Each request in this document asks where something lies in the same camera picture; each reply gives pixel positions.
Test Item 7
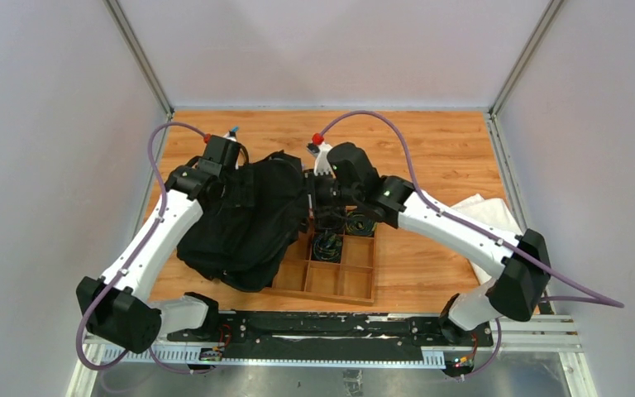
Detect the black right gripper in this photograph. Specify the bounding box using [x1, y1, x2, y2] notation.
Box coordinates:
[289, 168, 362, 218]

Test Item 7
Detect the wooden compartment organizer tray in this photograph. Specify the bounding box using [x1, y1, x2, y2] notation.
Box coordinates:
[263, 218, 378, 306]

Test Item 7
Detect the dark blue yellow rolled belt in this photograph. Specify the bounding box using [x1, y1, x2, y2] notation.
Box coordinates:
[345, 209, 376, 237]

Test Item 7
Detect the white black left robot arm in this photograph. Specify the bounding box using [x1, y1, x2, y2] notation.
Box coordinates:
[76, 133, 242, 353]

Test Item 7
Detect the multicolour rolled belt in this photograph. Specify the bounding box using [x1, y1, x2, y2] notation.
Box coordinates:
[311, 232, 343, 263]

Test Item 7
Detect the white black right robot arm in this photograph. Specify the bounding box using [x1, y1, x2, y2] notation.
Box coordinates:
[307, 141, 551, 346]

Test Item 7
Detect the black fabric backpack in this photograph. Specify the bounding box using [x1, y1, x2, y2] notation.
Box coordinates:
[176, 151, 309, 293]

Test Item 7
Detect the white folded cloth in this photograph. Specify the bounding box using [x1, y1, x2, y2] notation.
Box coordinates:
[448, 194, 524, 286]

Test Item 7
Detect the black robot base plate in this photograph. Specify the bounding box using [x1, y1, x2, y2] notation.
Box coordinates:
[166, 311, 495, 363]

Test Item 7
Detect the black rolled belt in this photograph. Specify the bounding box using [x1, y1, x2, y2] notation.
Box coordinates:
[314, 207, 346, 234]

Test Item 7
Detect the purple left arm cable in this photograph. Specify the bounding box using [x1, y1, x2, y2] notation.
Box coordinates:
[75, 121, 212, 375]

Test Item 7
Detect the white slotted cable duct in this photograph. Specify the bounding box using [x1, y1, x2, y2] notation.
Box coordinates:
[101, 345, 446, 369]

